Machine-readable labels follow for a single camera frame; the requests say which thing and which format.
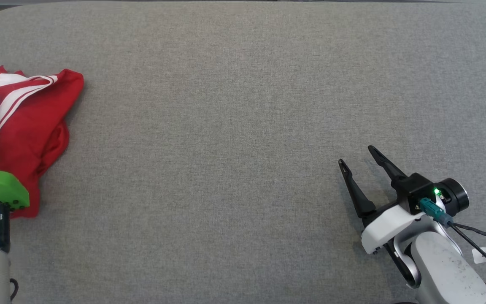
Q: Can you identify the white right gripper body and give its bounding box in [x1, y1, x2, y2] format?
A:
[360, 203, 440, 255]

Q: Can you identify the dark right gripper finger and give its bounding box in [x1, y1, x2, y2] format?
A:
[368, 145, 408, 189]
[338, 159, 377, 219]

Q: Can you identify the red white striped shirt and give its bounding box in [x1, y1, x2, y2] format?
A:
[0, 65, 84, 169]

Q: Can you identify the teal right camera connector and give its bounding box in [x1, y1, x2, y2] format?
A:
[419, 197, 455, 227]

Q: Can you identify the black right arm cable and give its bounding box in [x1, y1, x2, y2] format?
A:
[450, 223, 486, 292]

